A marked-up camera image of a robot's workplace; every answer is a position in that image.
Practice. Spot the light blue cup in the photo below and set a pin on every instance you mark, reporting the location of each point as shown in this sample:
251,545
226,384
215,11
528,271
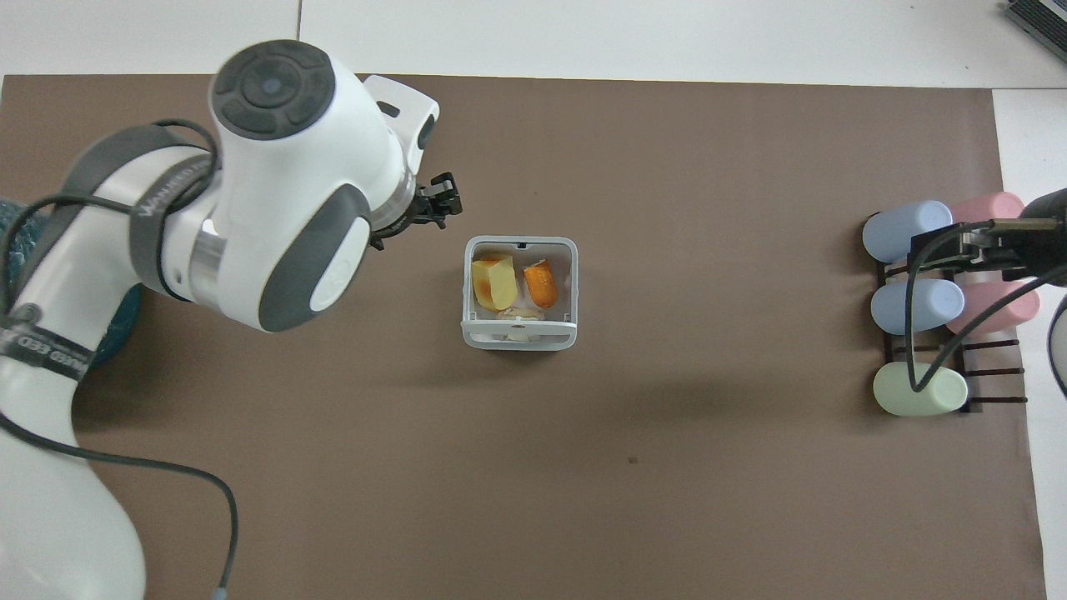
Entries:
900,232
896,307

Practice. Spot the white plastic bin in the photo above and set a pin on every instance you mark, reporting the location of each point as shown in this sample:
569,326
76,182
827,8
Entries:
518,335

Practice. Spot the orange toy food piece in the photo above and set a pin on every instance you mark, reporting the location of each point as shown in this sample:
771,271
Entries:
541,285

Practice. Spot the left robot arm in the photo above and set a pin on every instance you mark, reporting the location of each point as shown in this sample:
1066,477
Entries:
283,208

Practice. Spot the light green cup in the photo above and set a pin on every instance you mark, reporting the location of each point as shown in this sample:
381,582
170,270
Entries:
896,392

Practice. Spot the yellow toy food piece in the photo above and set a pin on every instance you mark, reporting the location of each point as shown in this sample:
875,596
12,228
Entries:
493,283

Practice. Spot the teal woven mat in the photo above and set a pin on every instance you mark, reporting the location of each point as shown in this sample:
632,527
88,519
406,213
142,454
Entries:
125,321

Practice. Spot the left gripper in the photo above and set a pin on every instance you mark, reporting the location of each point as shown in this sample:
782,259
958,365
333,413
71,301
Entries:
437,204

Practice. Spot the dark brown cup rack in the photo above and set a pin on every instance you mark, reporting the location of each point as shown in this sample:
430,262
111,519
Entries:
996,371

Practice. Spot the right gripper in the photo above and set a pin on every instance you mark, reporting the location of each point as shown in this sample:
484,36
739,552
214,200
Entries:
1042,246

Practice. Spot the grey laptop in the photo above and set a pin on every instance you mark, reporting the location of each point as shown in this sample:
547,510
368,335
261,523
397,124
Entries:
1042,18

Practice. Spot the beige toy food piece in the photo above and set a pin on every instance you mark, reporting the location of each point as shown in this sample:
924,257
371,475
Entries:
521,315

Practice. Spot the pink cup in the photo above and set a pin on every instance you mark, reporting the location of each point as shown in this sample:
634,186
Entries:
1013,310
988,207

